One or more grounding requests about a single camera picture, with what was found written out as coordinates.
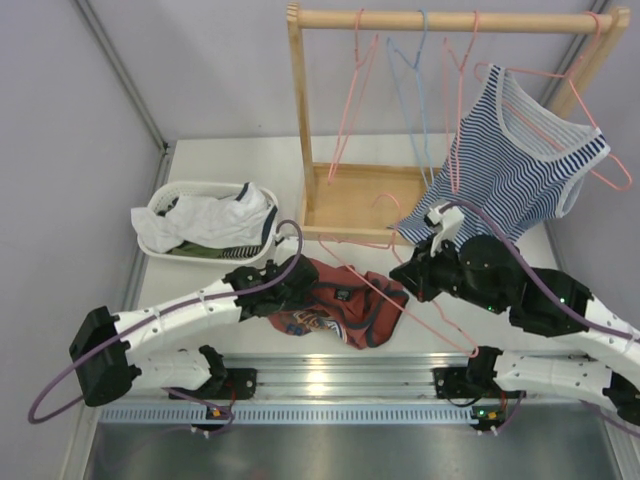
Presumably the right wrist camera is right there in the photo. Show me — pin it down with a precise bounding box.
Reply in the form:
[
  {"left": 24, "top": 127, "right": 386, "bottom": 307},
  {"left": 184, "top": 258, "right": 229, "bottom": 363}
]
[{"left": 425, "top": 203, "right": 464, "bottom": 257}]

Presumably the red tank top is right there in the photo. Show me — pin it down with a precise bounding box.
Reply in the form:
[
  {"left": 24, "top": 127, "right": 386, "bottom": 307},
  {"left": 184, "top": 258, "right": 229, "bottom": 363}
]
[{"left": 268, "top": 259, "right": 409, "bottom": 349}]

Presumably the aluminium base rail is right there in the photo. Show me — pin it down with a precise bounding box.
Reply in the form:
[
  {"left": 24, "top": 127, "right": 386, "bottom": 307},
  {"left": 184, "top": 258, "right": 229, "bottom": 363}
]
[{"left": 224, "top": 353, "right": 467, "bottom": 402}]

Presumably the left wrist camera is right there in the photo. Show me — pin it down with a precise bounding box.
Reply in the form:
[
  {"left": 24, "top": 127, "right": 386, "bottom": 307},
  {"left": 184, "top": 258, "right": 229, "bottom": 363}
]
[{"left": 273, "top": 238, "right": 299, "bottom": 264}]

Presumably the pink wire hanger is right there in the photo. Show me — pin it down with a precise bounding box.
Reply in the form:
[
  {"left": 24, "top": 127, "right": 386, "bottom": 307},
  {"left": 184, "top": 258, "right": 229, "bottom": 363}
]
[
  {"left": 327, "top": 8, "right": 379, "bottom": 185},
  {"left": 443, "top": 10, "right": 480, "bottom": 195},
  {"left": 317, "top": 192, "right": 480, "bottom": 359}
]

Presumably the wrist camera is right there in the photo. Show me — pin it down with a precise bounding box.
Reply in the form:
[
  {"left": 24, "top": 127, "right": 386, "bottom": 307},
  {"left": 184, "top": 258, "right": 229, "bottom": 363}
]
[
  {"left": 273, "top": 238, "right": 299, "bottom": 264},
  {"left": 425, "top": 203, "right": 464, "bottom": 257}
]

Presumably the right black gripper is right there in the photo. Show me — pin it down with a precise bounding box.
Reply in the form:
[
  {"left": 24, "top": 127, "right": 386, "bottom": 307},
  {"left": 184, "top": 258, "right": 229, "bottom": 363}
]
[{"left": 390, "top": 231, "right": 506, "bottom": 314}]

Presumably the pink hanger holding striped top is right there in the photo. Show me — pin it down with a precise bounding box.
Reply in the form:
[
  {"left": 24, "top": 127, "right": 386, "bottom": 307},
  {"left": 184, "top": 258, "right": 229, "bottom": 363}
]
[{"left": 473, "top": 11, "right": 632, "bottom": 191}]

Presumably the green garment in basket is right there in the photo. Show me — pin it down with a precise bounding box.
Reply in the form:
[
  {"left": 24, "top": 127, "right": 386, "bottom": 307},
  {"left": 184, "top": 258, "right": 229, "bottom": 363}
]
[{"left": 167, "top": 241, "right": 224, "bottom": 259}]

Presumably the blue striped tank top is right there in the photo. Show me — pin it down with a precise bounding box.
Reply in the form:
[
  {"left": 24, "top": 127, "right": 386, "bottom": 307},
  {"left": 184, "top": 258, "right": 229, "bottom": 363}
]
[{"left": 398, "top": 65, "right": 610, "bottom": 244}]

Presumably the wooden clothes rack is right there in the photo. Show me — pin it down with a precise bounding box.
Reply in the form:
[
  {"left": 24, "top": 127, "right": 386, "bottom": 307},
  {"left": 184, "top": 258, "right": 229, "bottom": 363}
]
[{"left": 286, "top": 3, "right": 631, "bottom": 246}]

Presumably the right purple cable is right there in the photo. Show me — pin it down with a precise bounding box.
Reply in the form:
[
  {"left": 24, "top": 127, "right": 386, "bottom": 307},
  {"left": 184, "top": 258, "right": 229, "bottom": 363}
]
[{"left": 437, "top": 199, "right": 640, "bottom": 436}]

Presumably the white garment in basket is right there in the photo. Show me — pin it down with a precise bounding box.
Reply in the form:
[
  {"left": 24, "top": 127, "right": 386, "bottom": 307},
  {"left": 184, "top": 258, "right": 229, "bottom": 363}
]
[{"left": 131, "top": 182, "right": 277, "bottom": 259}]

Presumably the blue wire hanger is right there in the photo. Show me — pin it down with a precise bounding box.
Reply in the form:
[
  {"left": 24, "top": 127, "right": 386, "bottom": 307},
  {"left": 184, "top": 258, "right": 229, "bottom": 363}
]
[{"left": 385, "top": 9, "right": 434, "bottom": 190}]

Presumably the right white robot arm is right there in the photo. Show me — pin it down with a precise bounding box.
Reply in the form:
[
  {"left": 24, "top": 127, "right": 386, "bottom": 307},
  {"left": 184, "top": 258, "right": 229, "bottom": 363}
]
[{"left": 390, "top": 235, "right": 639, "bottom": 425}]

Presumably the grey slotted cable duct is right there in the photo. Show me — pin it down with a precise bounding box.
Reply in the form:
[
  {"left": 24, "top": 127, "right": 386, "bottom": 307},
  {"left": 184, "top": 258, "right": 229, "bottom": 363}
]
[{"left": 99, "top": 402, "right": 504, "bottom": 425}]

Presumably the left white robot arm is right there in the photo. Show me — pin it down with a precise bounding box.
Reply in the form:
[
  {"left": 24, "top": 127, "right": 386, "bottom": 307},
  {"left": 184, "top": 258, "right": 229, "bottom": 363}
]
[{"left": 69, "top": 255, "right": 319, "bottom": 407}]

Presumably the white perforated laundry basket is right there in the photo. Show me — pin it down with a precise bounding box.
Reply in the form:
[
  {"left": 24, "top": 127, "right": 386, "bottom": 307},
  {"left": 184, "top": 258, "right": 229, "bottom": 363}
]
[{"left": 136, "top": 181, "right": 279, "bottom": 266}]

